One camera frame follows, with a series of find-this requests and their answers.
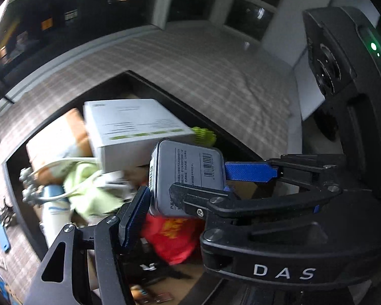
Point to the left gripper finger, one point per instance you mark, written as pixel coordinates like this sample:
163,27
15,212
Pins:
63,275

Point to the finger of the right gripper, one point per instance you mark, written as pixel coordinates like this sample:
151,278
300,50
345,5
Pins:
199,201
294,169

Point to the grey metal tin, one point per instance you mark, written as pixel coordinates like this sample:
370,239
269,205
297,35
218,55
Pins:
184,163

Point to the white round bottle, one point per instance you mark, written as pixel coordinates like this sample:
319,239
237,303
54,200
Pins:
55,213

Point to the white cardboard box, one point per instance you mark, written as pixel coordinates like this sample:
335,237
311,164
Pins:
123,132

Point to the red yellow packet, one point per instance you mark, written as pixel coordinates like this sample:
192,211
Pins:
173,239

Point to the blue flat clip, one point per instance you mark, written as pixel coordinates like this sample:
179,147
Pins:
4,240

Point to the orange white carton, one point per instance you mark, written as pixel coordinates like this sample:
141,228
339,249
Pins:
65,137

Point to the black storage bin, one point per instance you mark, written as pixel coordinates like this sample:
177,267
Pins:
127,82

